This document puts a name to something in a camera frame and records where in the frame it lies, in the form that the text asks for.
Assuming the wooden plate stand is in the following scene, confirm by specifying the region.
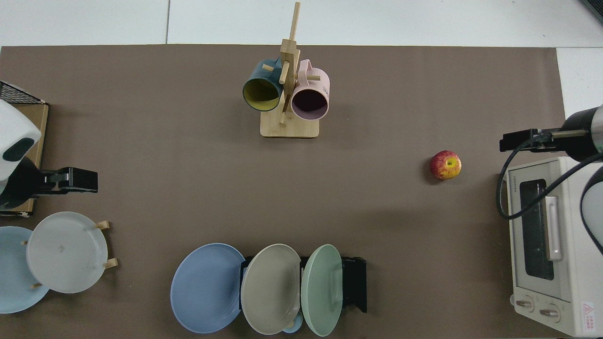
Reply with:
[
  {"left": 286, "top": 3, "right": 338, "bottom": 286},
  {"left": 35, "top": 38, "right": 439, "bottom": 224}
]
[{"left": 21, "top": 220, "right": 118, "bottom": 289}]

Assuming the wire basket with wooden floor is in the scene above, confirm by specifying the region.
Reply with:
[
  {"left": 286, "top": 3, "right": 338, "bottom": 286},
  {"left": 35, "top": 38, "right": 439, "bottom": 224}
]
[{"left": 0, "top": 81, "right": 49, "bottom": 218}]

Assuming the pale grey plate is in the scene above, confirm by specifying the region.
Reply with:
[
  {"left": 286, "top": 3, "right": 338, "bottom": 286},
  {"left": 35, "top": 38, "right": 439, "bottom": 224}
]
[{"left": 26, "top": 211, "right": 108, "bottom": 294}]

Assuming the small blue round thing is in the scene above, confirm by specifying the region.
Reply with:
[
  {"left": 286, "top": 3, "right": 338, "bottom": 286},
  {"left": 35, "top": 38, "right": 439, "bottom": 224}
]
[{"left": 282, "top": 313, "right": 303, "bottom": 334}]

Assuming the green plate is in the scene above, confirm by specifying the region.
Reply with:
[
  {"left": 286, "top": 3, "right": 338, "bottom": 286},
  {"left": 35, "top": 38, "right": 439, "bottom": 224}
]
[{"left": 301, "top": 244, "right": 343, "bottom": 337}]

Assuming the beige plate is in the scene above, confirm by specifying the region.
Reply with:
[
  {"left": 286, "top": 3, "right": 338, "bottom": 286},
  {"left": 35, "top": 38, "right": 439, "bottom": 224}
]
[{"left": 241, "top": 243, "right": 302, "bottom": 335}]

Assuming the pink cup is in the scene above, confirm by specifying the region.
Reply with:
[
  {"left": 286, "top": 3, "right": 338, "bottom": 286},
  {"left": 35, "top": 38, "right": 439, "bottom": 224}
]
[{"left": 291, "top": 59, "right": 330, "bottom": 120}]

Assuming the dark teal cup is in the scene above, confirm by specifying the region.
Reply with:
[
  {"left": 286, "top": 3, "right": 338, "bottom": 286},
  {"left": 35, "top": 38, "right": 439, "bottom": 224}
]
[{"left": 243, "top": 57, "right": 285, "bottom": 112}]

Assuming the red yellow apple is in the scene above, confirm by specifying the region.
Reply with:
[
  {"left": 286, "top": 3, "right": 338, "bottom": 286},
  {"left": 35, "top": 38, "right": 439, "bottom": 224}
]
[{"left": 430, "top": 150, "right": 462, "bottom": 180}]

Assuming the black dish rack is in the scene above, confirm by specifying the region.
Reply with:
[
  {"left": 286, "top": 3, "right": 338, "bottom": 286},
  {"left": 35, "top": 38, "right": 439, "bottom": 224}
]
[{"left": 240, "top": 256, "right": 367, "bottom": 314}]

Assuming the brown table cloth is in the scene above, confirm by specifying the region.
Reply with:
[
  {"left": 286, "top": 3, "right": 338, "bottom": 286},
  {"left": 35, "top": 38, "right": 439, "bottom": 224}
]
[{"left": 0, "top": 45, "right": 570, "bottom": 339}]

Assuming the wooden cup stand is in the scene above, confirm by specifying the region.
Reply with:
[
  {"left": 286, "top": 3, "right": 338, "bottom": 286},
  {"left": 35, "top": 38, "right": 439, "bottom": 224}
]
[{"left": 260, "top": 2, "right": 321, "bottom": 138}]

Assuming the light blue plate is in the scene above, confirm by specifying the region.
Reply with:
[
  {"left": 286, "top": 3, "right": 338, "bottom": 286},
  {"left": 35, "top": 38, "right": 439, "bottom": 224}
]
[{"left": 0, "top": 226, "right": 50, "bottom": 315}]

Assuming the pale toaster oven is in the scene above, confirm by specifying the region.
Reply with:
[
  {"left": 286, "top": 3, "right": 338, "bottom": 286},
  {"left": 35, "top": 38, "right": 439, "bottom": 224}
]
[{"left": 506, "top": 156, "right": 603, "bottom": 338}]

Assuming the dark grey object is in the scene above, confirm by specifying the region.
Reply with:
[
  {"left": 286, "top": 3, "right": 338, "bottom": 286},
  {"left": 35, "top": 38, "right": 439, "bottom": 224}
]
[{"left": 579, "top": 0, "right": 603, "bottom": 25}]

